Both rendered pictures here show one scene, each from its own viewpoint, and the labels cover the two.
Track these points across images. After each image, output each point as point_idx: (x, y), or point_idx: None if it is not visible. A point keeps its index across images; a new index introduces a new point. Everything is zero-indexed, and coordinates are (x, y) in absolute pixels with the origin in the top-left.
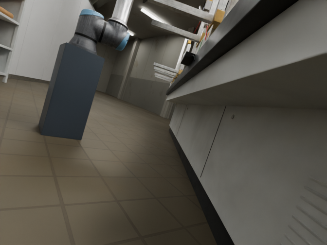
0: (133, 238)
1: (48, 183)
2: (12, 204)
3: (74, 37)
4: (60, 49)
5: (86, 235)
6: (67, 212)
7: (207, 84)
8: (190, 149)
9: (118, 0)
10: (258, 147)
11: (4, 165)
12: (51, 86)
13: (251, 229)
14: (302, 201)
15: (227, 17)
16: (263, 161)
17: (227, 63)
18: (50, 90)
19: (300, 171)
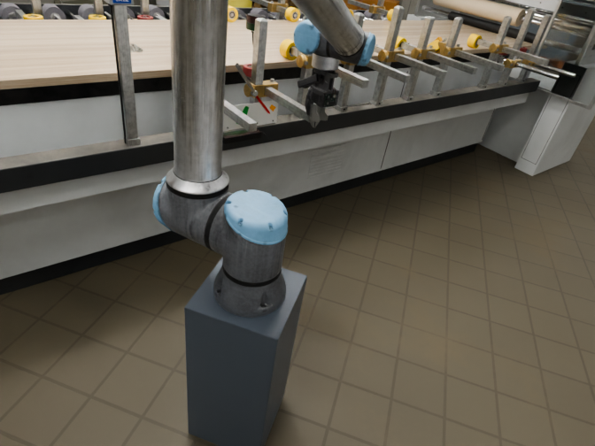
0: (306, 240)
1: (326, 291)
2: (352, 281)
3: (282, 273)
4: (289, 322)
5: (328, 251)
6: (328, 265)
7: (296, 148)
8: (137, 227)
9: (222, 127)
10: (282, 155)
11: (349, 320)
12: (282, 370)
13: (293, 184)
14: (311, 158)
15: (330, 118)
16: (289, 158)
17: (321, 135)
18: (282, 374)
19: (308, 151)
